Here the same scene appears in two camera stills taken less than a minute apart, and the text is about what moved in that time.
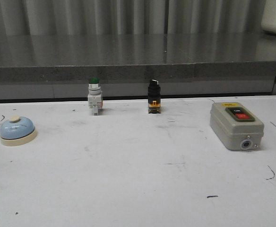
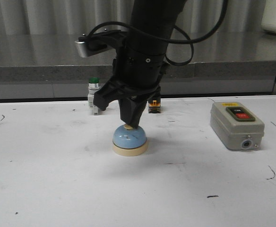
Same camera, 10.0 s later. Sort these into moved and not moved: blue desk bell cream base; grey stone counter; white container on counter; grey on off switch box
Moved: blue desk bell cream base
Not moved: grey on off switch box; white container on counter; grey stone counter
